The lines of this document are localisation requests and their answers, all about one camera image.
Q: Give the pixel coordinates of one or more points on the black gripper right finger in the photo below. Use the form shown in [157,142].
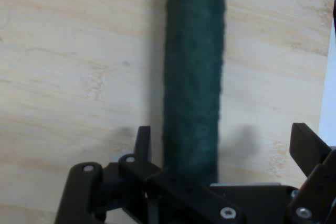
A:
[307,148]

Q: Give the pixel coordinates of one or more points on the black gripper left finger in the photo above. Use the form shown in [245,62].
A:
[131,190]

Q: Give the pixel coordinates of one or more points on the light wooden board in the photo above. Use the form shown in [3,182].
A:
[78,64]

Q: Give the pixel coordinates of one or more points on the dark green scouring pad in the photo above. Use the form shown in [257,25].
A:
[194,77]

